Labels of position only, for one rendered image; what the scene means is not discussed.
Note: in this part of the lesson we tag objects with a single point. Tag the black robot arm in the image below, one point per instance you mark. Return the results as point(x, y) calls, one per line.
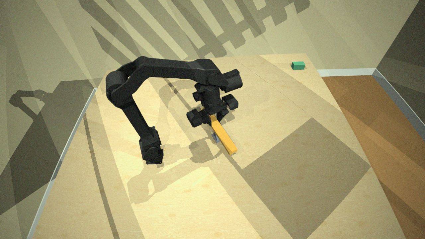
point(119, 90)

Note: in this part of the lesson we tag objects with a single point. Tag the yellow bar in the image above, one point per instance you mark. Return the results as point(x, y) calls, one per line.
point(222, 135)

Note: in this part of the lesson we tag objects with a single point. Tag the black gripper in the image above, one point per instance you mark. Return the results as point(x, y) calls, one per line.
point(219, 107)

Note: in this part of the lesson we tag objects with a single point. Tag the green block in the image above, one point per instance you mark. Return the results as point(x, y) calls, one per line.
point(298, 65)

